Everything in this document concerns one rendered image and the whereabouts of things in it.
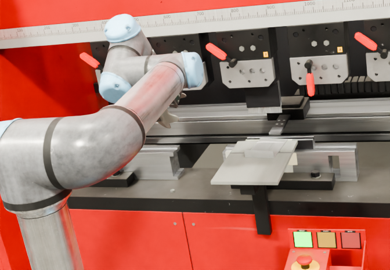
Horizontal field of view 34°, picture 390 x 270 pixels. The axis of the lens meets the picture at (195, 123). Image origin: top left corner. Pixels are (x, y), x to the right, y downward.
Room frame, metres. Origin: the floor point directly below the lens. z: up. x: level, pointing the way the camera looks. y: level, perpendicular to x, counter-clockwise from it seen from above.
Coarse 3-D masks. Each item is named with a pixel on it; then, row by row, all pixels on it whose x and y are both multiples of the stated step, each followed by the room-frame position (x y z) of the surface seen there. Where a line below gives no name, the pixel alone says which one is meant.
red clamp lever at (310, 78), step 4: (308, 60) 1.63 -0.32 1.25; (304, 64) 1.62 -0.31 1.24; (308, 64) 1.62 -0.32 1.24; (308, 68) 1.62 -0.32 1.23; (308, 72) 1.63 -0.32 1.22; (308, 76) 1.62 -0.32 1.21; (312, 76) 1.62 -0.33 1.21; (308, 80) 1.62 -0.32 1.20; (312, 80) 1.62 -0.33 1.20; (308, 84) 1.62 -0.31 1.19; (312, 84) 1.62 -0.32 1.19; (308, 88) 1.62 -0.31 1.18; (312, 88) 1.62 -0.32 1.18; (308, 92) 1.63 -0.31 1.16; (312, 92) 1.62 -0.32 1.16
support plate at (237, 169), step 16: (240, 144) 1.75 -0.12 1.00; (288, 144) 1.69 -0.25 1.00; (240, 160) 1.63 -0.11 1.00; (256, 160) 1.61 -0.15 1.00; (272, 160) 1.60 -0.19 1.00; (288, 160) 1.59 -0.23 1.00; (224, 176) 1.55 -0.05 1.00; (240, 176) 1.53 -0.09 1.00; (256, 176) 1.52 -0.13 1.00; (272, 176) 1.50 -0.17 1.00
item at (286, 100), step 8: (288, 96) 1.99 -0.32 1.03; (296, 96) 1.98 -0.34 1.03; (288, 104) 1.92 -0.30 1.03; (296, 104) 1.91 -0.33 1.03; (304, 104) 1.93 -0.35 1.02; (288, 112) 1.91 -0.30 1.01; (296, 112) 1.90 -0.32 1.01; (304, 112) 1.90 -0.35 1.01; (272, 120) 1.93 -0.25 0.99; (280, 120) 1.87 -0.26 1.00; (272, 128) 1.82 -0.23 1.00; (280, 128) 1.80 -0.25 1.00
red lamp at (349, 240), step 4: (344, 236) 1.45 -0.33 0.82; (348, 236) 1.44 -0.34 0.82; (352, 236) 1.44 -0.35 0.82; (356, 236) 1.43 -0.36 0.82; (344, 240) 1.45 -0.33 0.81; (348, 240) 1.44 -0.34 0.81; (352, 240) 1.44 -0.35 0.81; (356, 240) 1.43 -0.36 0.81; (344, 244) 1.45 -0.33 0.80; (348, 244) 1.44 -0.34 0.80; (352, 244) 1.44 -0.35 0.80; (356, 244) 1.43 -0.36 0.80
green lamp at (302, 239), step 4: (296, 232) 1.49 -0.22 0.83; (300, 232) 1.48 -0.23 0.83; (304, 232) 1.48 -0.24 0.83; (308, 232) 1.48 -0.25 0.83; (296, 236) 1.49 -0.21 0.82; (300, 236) 1.49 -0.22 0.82; (304, 236) 1.48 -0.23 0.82; (308, 236) 1.48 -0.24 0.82; (296, 240) 1.49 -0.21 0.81; (300, 240) 1.49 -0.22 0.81; (304, 240) 1.48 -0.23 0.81; (308, 240) 1.48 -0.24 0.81; (296, 244) 1.49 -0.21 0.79; (300, 244) 1.49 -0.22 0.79; (304, 244) 1.48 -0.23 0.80; (308, 244) 1.48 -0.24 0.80
